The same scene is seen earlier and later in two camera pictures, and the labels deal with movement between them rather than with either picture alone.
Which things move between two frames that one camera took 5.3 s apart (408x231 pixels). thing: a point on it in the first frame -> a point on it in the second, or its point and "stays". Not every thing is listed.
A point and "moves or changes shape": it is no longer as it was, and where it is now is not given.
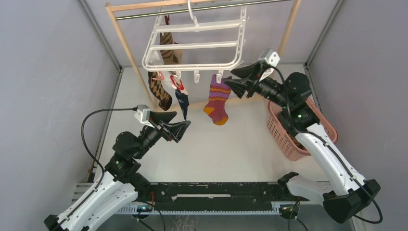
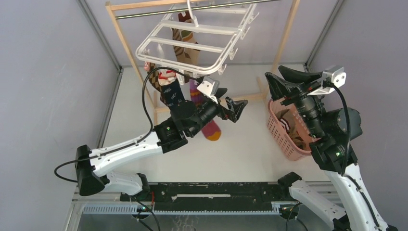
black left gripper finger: (177, 129) -> (236, 107)
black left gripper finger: (164, 116) -> (220, 92)
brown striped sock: (171, 57) -> (184, 54)
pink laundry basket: (281, 138) stays
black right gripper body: (258, 78) -> (297, 97)
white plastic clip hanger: (195, 44) moves or changes shape
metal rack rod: (145, 15) stays
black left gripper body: (162, 131) -> (222, 111)
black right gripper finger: (246, 71) -> (299, 77)
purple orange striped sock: (216, 107) moves or changes shape
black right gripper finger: (239, 85) -> (279, 88)
